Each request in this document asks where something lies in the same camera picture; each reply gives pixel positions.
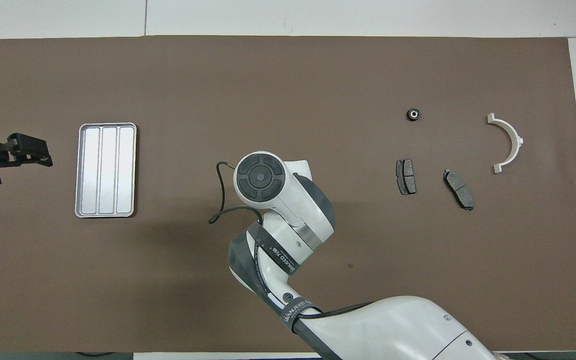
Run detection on silver metal tray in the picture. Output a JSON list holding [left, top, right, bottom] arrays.
[[74, 122, 138, 219]]

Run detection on brown table mat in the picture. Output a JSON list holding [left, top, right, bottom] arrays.
[[0, 35, 576, 354]]

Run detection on rectangular dark brake pad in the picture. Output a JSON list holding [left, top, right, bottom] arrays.
[[396, 158, 417, 196]]

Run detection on curved dark brake pad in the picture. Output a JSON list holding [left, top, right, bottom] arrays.
[[443, 169, 475, 211]]

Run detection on white semicircular bracket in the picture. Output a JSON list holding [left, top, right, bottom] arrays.
[[486, 113, 525, 175]]

